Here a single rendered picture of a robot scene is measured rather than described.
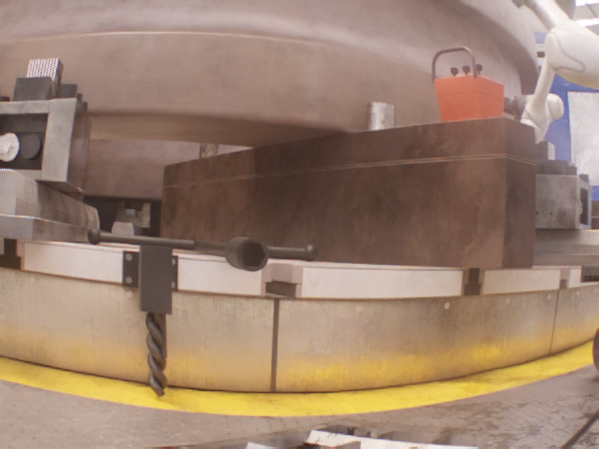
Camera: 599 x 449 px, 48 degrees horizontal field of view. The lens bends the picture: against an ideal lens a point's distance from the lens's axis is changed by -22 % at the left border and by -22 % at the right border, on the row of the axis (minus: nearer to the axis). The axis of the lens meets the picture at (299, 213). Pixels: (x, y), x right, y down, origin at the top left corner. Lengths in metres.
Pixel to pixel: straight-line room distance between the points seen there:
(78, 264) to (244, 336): 0.42
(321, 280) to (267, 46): 0.84
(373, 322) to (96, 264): 0.67
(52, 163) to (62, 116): 0.12
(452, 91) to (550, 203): 1.08
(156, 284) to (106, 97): 0.88
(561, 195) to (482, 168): 1.12
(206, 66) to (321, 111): 0.38
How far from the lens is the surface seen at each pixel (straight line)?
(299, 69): 2.44
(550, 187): 3.08
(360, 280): 1.88
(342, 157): 2.50
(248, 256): 1.71
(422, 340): 2.03
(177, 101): 2.32
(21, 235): 1.58
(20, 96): 2.06
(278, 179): 2.81
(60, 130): 1.94
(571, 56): 1.88
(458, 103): 2.10
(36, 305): 1.79
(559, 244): 3.14
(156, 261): 1.56
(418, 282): 1.97
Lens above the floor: 0.33
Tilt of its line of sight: 3 degrees up
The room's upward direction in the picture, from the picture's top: 3 degrees clockwise
